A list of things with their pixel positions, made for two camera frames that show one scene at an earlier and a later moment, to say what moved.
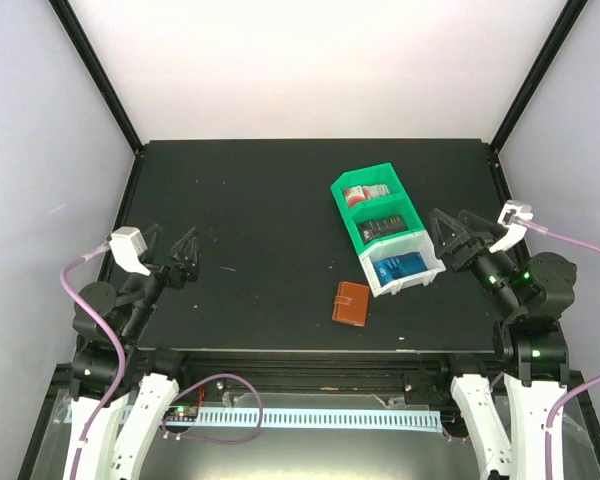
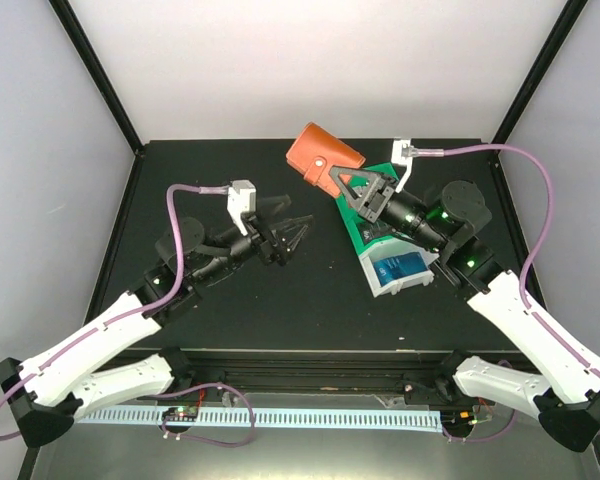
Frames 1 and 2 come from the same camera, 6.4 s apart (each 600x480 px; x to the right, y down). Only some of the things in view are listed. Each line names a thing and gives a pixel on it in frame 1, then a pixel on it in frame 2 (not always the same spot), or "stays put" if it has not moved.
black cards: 374,229 stays put
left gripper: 177,276 → 275,248
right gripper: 477,245 → 370,211
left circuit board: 183,413 stays put
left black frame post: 66,15 stays put
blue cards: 392,269 stays put
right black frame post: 563,26 stays put
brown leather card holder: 351,304 → 315,152
